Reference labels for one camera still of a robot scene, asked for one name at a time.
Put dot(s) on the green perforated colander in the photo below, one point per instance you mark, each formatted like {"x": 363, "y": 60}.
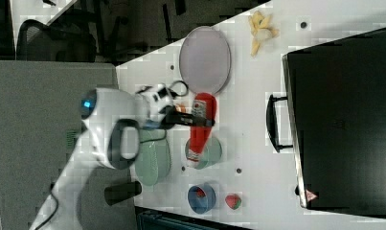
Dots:
{"x": 153, "y": 163}

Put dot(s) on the black office chair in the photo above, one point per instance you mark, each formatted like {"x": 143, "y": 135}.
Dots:
{"x": 39, "y": 42}

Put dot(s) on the grey round plate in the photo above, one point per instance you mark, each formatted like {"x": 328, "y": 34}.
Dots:
{"x": 205, "y": 60}

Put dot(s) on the blue cup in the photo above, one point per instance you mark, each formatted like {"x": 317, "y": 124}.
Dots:
{"x": 202, "y": 198}

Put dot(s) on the red strawberry toy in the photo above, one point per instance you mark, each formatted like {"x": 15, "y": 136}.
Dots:
{"x": 233, "y": 201}

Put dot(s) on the peeled banana toy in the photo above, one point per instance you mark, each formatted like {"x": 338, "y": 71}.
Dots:
{"x": 261, "y": 30}

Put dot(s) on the green mug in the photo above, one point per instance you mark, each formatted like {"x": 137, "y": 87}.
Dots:
{"x": 210, "y": 155}

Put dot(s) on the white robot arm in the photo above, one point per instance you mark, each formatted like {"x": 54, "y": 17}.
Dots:
{"x": 113, "y": 120}

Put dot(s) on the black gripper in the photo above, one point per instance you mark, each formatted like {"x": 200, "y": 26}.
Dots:
{"x": 172, "y": 117}

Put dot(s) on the red strawberry in cup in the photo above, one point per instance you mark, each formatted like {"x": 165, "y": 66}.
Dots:
{"x": 200, "y": 193}

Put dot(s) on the silver black toaster oven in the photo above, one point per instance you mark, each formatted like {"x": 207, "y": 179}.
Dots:
{"x": 336, "y": 102}

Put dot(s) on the red ketchup bottle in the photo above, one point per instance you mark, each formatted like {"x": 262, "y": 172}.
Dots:
{"x": 201, "y": 134}

